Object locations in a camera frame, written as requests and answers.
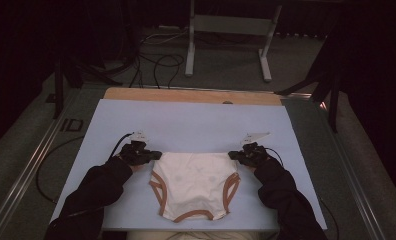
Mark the black stand with low legs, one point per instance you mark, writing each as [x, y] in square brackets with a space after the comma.
[58, 86]

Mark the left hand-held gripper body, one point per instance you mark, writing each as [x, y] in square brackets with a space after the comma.
[136, 154]

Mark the light blue mat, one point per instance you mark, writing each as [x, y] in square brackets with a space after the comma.
[192, 123]

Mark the black stand with tall legs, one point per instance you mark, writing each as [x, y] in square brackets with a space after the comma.
[332, 100]

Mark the long aluminium rail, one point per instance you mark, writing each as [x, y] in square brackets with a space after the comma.
[352, 173]
[29, 166]

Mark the cream baby bodysuit brown trim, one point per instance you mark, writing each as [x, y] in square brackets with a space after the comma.
[192, 183]

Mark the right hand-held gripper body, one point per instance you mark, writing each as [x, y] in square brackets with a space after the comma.
[254, 154]

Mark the person's right hand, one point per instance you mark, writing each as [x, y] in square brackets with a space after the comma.
[251, 167]

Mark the person's light clothing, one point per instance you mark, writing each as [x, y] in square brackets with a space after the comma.
[192, 236]

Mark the white metal desk frame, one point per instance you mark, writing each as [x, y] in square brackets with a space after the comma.
[232, 25]

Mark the person's left hand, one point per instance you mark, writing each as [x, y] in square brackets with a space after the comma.
[136, 167]

